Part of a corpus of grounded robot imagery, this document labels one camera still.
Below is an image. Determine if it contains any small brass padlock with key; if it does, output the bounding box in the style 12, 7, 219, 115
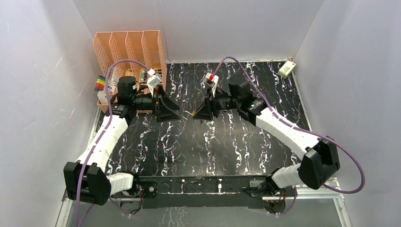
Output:
184, 110, 197, 117

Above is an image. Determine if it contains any small white red box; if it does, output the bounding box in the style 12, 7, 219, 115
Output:
97, 90, 112, 105

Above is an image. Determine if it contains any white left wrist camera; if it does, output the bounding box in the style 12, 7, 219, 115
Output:
147, 69, 162, 96

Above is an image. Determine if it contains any white green small box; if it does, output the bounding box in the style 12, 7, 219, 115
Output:
278, 60, 296, 78

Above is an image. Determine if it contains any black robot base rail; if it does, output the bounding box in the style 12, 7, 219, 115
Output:
112, 175, 295, 210

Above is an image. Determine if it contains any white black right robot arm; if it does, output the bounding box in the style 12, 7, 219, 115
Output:
192, 79, 340, 196

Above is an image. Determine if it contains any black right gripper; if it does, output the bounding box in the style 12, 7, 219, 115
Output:
193, 87, 241, 121

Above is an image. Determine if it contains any pink plastic file organizer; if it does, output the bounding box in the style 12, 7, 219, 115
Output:
93, 30, 167, 113

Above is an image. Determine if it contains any colourful marker pen set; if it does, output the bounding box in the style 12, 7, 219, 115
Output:
94, 75, 113, 92

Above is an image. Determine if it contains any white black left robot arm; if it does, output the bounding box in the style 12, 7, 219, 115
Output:
63, 73, 180, 205

